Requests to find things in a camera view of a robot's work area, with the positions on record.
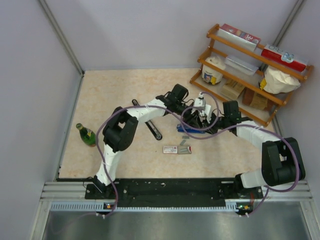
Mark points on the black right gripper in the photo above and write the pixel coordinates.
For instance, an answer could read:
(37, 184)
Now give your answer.
(210, 123)

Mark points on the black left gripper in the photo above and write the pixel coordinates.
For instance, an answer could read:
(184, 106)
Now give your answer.
(192, 119)

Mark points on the blue black stapler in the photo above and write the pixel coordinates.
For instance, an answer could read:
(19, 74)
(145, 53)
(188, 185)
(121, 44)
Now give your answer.
(188, 130)

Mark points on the grey staple strips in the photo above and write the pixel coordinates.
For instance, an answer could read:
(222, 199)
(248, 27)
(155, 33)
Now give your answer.
(185, 137)

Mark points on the red white staple box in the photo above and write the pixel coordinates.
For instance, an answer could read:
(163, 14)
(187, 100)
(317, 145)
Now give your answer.
(177, 150)

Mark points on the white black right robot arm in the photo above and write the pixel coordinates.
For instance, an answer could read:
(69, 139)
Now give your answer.
(282, 165)

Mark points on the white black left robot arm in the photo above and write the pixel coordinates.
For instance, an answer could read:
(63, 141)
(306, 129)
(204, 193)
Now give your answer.
(120, 128)

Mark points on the brown paper package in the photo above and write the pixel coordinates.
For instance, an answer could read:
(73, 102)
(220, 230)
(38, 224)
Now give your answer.
(256, 101)

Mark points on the white jar yellow label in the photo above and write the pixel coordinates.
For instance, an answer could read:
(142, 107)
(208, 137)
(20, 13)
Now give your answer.
(211, 76)

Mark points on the clear plastic tray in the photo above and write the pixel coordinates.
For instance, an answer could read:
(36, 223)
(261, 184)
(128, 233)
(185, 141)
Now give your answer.
(241, 65)

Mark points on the white paper bag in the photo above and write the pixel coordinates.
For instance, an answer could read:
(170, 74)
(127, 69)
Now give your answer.
(275, 82)

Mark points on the red white foil box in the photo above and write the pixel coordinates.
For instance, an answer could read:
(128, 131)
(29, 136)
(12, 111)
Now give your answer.
(238, 37)

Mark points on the red cling wrap box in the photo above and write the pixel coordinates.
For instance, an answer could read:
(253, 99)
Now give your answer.
(284, 57)

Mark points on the green glass bottle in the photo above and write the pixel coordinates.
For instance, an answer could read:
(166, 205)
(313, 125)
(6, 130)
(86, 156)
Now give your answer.
(86, 135)

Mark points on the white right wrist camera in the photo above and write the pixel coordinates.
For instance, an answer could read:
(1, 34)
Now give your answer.
(206, 112)

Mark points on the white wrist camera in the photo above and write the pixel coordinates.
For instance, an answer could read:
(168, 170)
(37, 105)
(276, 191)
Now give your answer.
(199, 103)
(206, 112)

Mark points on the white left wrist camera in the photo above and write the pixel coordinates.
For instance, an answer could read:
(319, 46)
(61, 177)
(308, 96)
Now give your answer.
(199, 103)

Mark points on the grey slotted cable duct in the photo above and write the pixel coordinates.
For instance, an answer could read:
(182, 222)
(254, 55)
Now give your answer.
(103, 207)

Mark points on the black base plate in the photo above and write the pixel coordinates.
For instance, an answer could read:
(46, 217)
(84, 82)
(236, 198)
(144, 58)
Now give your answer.
(172, 192)

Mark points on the aluminium rail frame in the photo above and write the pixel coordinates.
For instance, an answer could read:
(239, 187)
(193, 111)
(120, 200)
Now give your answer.
(73, 191)

